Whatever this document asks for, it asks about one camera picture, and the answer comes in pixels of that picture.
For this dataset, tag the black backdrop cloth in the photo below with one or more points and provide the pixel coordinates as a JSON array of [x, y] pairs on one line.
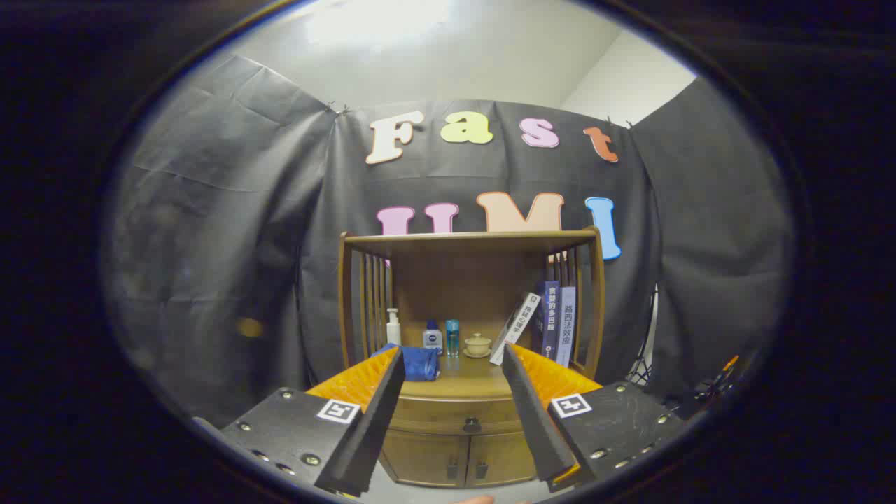
[[210, 245]]

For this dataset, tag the wooden cabinet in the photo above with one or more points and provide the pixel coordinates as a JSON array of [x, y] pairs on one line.
[[448, 280]]

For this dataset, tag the white bottle with blue cap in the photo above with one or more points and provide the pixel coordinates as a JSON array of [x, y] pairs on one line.
[[432, 341]]

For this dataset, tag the dark blue book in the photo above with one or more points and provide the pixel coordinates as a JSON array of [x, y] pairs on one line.
[[549, 315]]

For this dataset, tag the clear blue bottle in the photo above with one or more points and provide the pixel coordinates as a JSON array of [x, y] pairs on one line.
[[452, 339]]

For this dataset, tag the wooden countertop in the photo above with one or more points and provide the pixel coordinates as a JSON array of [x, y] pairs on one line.
[[469, 381]]

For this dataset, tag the black tripod stand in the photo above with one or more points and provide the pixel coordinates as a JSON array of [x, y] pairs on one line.
[[640, 371]]

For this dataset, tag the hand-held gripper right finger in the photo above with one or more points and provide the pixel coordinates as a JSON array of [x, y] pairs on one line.
[[535, 413]]

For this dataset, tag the pale purple book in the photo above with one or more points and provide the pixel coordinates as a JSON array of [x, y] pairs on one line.
[[566, 325]]

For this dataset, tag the white pump bottle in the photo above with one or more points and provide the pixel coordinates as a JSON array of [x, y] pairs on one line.
[[393, 334]]

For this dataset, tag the orange and black device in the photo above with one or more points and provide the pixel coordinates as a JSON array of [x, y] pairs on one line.
[[717, 385]]

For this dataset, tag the wooden cabinet door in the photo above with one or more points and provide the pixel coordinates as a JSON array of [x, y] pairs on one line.
[[504, 458], [420, 458]]

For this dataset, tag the beige lidded teacup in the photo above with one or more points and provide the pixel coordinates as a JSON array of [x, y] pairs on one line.
[[478, 345]]

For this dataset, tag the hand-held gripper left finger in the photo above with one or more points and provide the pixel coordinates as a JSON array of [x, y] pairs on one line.
[[371, 427]]

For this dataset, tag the white book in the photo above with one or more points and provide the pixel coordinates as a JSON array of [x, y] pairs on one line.
[[516, 325]]

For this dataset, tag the blue folded towel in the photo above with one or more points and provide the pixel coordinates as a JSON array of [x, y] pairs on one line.
[[420, 364]]

